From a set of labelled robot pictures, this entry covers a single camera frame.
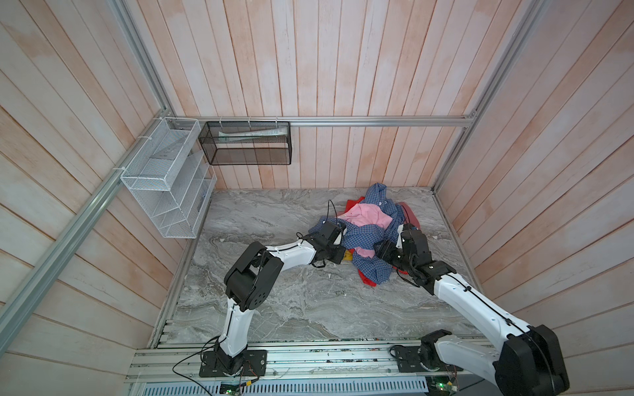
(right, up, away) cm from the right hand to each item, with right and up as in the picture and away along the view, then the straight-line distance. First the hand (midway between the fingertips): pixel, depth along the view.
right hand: (378, 246), depth 86 cm
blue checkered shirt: (0, -8, +2) cm, 9 cm away
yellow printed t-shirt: (-10, -5, +7) cm, 13 cm away
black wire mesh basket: (-52, +43, +20) cm, 70 cm away
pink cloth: (-2, +11, +9) cm, 15 cm away
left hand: (-13, -5, +9) cm, 16 cm away
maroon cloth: (+20, +10, +23) cm, 33 cm away
